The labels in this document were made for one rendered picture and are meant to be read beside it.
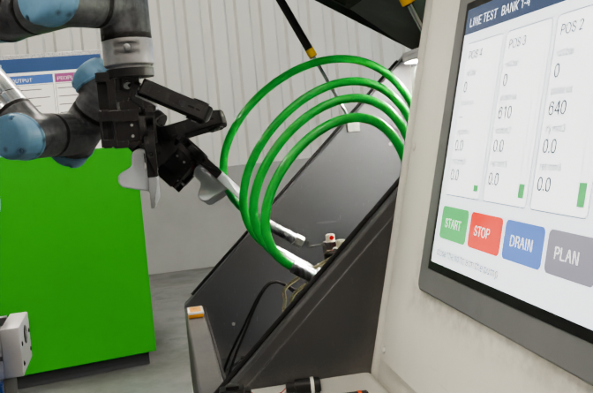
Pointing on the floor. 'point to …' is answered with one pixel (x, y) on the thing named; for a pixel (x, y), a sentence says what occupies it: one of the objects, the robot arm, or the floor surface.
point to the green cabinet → (75, 266)
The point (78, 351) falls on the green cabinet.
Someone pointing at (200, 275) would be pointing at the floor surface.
